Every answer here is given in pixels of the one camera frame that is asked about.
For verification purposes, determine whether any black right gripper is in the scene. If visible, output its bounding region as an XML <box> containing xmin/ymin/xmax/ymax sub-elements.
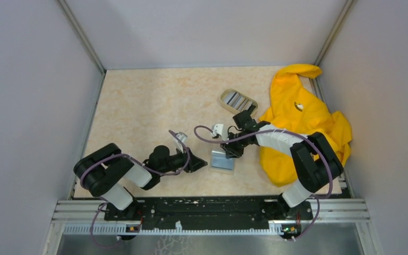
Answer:
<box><xmin>220</xmin><ymin>130</ymin><xmax>249</xmax><ymax>159</ymax></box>

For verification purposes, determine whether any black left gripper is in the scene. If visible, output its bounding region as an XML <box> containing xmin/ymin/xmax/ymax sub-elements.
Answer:
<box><xmin>158</xmin><ymin>144</ymin><xmax>208</xmax><ymax>175</ymax></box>

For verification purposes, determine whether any beige card holder wallet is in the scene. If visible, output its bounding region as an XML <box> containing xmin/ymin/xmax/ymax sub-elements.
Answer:
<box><xmin>209</xmin><ymin>150</ymin><xmax>235</xmax><ymax>175</ymax></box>

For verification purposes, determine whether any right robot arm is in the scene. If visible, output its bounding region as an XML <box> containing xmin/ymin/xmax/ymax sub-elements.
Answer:
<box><xmin>212</xmin><ymin>111</ymin><xmax>344</xmax><ymax>219</ymax></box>

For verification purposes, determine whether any beige oval card tray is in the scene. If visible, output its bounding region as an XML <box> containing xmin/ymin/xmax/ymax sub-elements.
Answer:
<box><xmin>218</xmin><ymin>89</ymin><xmax>258</xmax><ymax>115</ymax></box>

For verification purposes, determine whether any yellow cloth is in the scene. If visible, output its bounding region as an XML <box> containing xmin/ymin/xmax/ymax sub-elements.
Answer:
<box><xmin>259</xmin><ymin>64</ymin><xmax>353</xmax><ymax>188</ymax></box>

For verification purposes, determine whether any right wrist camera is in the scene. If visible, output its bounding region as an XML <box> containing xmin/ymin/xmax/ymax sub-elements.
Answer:
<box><xmin>211</xmin><ymin>123</ymin><xmax>228</xmax><ymax>141</ymax></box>

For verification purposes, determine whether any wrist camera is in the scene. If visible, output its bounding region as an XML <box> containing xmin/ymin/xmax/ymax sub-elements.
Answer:
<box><xmin>211</xmin><ymin>123</ymin><xmax>228</xmax><ymax>141</ymax></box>
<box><xmin>175</xmin><ymin>132</ymin><xmax>188</xmax><ymax>146</ymax></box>

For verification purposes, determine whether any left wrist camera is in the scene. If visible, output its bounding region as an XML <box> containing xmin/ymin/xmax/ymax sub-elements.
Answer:
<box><xmin>175</xmin><ymin>132</ymin><xmax>188</xmax><ymax>146</ymax></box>

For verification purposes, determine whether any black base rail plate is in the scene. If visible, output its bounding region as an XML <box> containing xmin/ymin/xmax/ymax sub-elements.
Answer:
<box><xmin>101</xmin><ymin>195</ymin><xmax>314</xmax><ymax>231</ymax></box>

